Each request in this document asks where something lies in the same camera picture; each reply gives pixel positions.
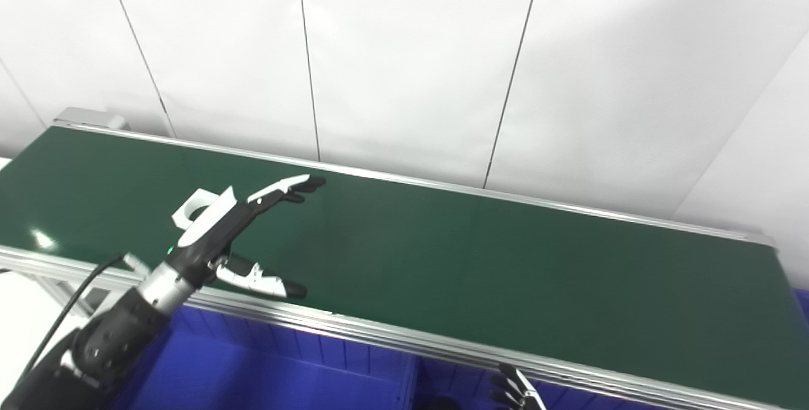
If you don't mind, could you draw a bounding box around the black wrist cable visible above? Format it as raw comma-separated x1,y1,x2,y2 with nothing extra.
13,254,125,393

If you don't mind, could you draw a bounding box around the aluminium conveyor support leg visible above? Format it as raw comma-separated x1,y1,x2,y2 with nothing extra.
32,270,130,317

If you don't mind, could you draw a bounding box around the green conveyor belt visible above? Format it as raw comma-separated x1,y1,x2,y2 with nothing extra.
0,107,809,410
0,127,809,408

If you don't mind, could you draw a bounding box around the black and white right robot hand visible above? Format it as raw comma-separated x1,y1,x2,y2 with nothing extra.
489,363,548,410

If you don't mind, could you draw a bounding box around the white square part with round hole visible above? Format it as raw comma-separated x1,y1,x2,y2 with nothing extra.
171,188,236,231

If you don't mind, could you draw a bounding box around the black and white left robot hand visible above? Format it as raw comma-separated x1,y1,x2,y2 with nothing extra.
166,174,327,301

